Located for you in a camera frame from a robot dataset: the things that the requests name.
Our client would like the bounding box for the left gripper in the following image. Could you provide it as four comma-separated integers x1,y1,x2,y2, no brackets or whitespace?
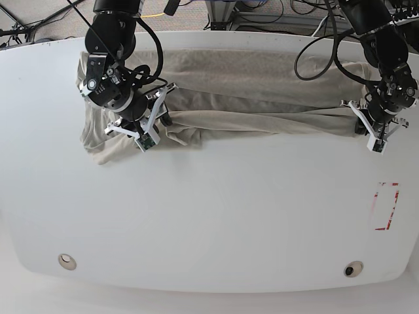
355,99,398,134

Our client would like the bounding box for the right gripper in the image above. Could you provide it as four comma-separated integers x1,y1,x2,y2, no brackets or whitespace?
114,93,173,126

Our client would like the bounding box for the beige T-shirt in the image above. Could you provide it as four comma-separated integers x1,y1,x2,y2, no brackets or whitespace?
77,48,377,167

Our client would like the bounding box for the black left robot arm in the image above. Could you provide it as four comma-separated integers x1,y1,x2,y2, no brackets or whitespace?
294,1,418,131

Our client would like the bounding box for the red tape rectangle marking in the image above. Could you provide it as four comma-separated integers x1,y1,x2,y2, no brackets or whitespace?
371,183,401,231

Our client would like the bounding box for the right table grommet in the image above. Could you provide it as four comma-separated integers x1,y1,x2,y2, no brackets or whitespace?
344,261,363,278

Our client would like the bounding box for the table grommet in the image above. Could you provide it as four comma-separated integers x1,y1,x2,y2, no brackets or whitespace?
344,261,363,278
58,254,77,271

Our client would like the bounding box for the left table grommet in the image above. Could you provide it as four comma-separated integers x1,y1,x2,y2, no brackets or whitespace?
58,254,77,271

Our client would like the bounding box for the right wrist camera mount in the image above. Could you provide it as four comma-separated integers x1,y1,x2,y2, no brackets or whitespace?
104,83,177,152

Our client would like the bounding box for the aluminium frame base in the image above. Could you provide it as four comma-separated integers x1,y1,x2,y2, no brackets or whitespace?
204,1,245,31

